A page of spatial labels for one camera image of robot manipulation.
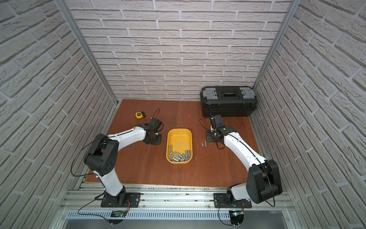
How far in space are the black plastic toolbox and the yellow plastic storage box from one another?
24cm

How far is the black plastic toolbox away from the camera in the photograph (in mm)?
998

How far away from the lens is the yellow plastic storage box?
0.88 meters
